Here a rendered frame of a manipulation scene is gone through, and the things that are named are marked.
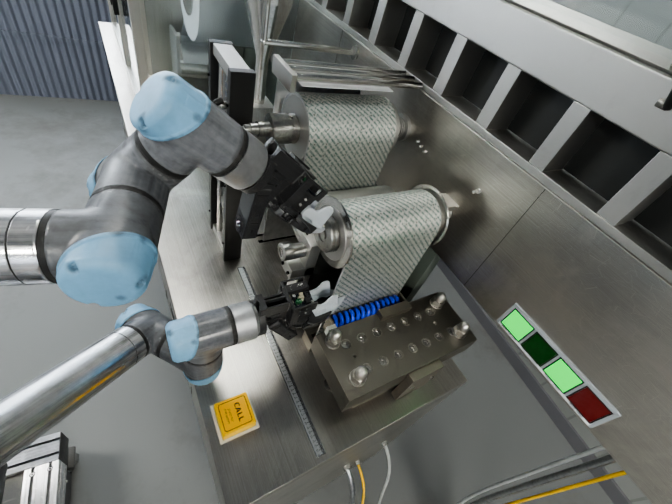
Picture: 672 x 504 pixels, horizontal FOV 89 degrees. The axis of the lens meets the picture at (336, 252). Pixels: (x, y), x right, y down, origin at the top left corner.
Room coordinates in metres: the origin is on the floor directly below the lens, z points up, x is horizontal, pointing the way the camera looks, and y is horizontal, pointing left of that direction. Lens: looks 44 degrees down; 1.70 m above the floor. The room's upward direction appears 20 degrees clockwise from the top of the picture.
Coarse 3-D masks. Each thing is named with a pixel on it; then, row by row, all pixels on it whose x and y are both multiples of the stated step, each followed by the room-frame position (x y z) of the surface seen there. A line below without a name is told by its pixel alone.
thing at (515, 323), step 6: (516, 312) 0.53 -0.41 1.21; (510, 318) 0.53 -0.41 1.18; (516, 318) 0.53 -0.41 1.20; (522, 318) 0.52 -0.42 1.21; (504, 324) 0.53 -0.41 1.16; (510, 324) 0.53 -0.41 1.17; (516, 324) 0.52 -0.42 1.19; (522, 324) 0.51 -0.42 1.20; (528, 324) 0.51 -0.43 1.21; (510, 330) 0.52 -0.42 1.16; (516, 330) 0.51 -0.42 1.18; (522, 330) 0.51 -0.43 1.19; (528, 330) 0.50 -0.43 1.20; (516, 336) 0.51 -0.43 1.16; (522, 336) 0.50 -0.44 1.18
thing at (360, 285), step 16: (400, 256) 0.58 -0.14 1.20; (416, 256) 0.62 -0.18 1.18; (352, 272) 0.50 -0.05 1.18; (368, 272) 0.53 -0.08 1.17; (384, 272) 0.57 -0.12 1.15; (400, 272) 0.61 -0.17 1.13; (336, 288) 0.48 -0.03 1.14; (352, 288) 0.51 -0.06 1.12; (368, 288) 0.55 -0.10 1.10; (384, 288) 0.59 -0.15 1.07; (400, 288) 0.63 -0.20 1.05; (352, 304) 0.53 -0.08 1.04
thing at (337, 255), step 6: (438, 204) 0.67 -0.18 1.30; (336, 210) 0.52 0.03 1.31; (336, 216) 0.51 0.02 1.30; (342, 222) 0.50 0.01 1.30; (342, 228) 0.49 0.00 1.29; (342, 234) 0.49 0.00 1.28; (342, 240) 0.48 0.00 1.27; (342, 246) 0.48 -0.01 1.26; (324, 252) 0.51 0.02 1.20; (330, 252) 0.50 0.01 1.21; (336, 252) 0.49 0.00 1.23; (342, 252) 0.47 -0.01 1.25; (330, 258) 0.49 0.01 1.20; (336, 258) 0.48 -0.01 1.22
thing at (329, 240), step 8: (328, 224) 0.50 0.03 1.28; (336, 224) 0.50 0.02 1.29; (328, 232) 0.49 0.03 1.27; (336, 232) 0.49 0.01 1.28; (320, 240) 0.50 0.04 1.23; (328, 240) 0.48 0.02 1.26; (336, 240) 0.49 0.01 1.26; (320, 248) 0.50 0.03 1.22; (328, 248) 0.48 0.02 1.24; (336, 248) 0.49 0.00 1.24
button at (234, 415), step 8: (224, 400) 0.26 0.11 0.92; (232, 400) 0.27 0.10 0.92; (240, 400) 0.27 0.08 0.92; (248, 400) 0.28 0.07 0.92; (216, 408) 0.24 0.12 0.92; (224, 408) 0.24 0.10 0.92; (232, 408) 0.25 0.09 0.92; (240, 408) 0.26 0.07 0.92; (248, 408) 0.26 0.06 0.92; (216, 416) 0.23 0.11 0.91; (224, 416) 0.23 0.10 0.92; (232, 416) 0.24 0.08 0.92; (240, 416) 0.24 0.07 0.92; (248, 416) 0.25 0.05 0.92; (224, 424) 0.22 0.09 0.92; (232, 424) 0.22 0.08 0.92; (240, 424) 0.23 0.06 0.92; (248, 424) 0.23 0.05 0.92; (224, 432) 0.20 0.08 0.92; (232, 432) 0.21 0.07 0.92
